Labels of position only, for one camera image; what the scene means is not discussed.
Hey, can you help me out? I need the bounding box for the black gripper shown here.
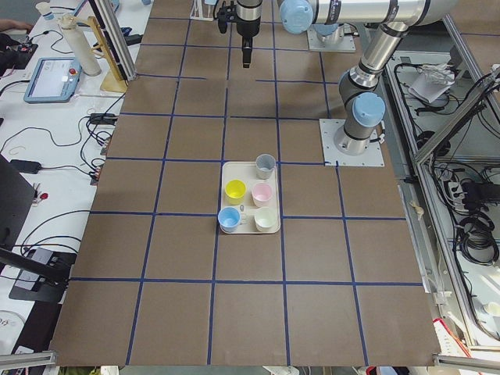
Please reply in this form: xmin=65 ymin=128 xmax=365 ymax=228
xmin=217 ymin=0 xmax=263 ymax=69

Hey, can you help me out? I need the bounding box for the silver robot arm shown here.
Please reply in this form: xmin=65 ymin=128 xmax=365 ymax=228
xmin=279 ymin=1 xmax=423 ymax=156
xmin=278 ymin=0 xmax=457 ymax=34

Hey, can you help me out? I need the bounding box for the grey plastic cup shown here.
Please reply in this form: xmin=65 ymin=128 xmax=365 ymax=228
xmin=255 ymin=154 xmax=276 ymax=180

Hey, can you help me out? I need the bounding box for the yellow plastic cup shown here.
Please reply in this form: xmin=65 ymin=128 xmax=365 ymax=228
xmin=224 ymin=179 xmax=247 ymax=205

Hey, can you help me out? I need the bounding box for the pink plastic cup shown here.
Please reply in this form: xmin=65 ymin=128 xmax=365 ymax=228
xmin=252 ymin=183 xmax=273 ymax=207

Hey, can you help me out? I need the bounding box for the blue plastic cup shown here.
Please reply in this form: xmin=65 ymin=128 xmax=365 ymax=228
xmin=217 ymin=206 xmax=241 ymax=233

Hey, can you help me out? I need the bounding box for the cream plastic cup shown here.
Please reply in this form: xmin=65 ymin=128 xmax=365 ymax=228
xmin=254 ymin=207 xmax=277 ymax=232

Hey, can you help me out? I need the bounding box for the wooden mug stand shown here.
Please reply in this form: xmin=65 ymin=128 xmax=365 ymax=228
xmin=86 ymin=16 xmax=127 ymax=93

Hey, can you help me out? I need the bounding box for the beige plastic tray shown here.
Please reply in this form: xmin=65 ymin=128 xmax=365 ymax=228
xmin=220 ymin=162 xmax=280 ymax=234

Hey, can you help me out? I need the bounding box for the white paper roll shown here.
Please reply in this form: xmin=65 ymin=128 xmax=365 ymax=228
xmin=59 ymin=13 xmax=102 ymax=77

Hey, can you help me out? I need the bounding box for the blue teach pendant tablet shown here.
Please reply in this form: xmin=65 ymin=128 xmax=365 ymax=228
xmin=23 ymin=57 xmax=81 ymax=104

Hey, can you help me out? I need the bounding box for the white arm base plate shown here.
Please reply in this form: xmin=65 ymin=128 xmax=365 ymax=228
xmin=307 ymin=24 xmax=355 ymax=53
xmin=320 ymin=119 xmax=384 ymax=167

